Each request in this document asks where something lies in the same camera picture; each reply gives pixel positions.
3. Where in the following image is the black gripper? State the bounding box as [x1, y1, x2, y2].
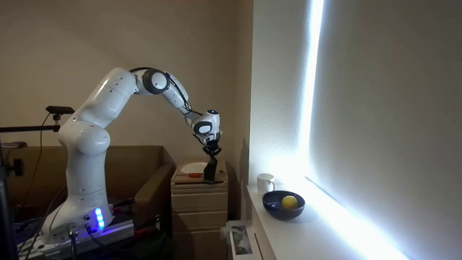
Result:
[202, 141, 221, 159]

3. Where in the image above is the black sock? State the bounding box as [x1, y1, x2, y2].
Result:
[203, 158, 218, 182]

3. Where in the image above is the yellow lemon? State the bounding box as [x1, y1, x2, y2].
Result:
[281, 195, 297, 210]

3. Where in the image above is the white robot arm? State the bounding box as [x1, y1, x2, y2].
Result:
[40, 67, 221, 240]

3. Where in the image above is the wooden nightstand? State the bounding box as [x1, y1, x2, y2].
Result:
[170, 162, 228, 260]

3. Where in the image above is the white windowsill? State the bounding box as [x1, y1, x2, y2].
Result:
[247, 177, 411, 260]

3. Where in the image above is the white round plate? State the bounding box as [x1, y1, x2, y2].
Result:
[180, 162, 208, 175]

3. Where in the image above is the white cup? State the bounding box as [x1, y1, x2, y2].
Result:
[257, 174, 276, 195]

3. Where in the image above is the black robot table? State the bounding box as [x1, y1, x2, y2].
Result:
[17, 208, 172, 260]

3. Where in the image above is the tan leather armchair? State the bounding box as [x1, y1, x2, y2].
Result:
[6, 146, 174, 226]

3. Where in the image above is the orange handled screwdriver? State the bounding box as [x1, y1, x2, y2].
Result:
[187, 174, 202, 178]

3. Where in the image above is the black camera on stand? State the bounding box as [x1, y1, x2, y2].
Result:
[46, 106, 75, 122]

